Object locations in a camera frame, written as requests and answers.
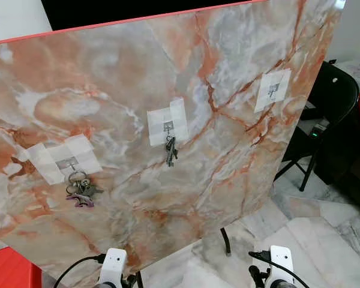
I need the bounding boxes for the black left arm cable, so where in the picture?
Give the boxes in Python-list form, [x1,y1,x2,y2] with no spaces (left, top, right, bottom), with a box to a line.
[53,254,106,288]

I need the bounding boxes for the black device with green light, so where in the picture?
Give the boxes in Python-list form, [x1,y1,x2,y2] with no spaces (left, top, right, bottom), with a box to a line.
[308,120,332,139]

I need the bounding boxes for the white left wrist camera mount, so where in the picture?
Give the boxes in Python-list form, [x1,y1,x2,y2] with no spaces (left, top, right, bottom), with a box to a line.
[99,248,128,286]

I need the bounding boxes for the key bunch with purple tag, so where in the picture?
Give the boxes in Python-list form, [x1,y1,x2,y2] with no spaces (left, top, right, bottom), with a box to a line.
[65,170,104,208]

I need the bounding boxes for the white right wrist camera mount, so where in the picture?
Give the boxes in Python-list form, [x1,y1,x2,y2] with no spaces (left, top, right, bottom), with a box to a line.
[269,245,296,284]

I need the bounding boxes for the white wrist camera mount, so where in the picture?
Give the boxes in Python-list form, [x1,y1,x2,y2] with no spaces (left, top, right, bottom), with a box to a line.
[99,248,128,286]
[269,245,296,284]

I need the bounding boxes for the black folding chair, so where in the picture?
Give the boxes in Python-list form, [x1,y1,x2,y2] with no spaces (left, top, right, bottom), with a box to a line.
[275,60,360,193]

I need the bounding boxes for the dark key bunch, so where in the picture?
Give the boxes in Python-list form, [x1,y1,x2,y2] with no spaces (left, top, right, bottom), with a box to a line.
[163,136,179,168]

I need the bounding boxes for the red plastic stool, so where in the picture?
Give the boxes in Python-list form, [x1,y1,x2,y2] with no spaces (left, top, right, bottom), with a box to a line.
[0,246,43,288]

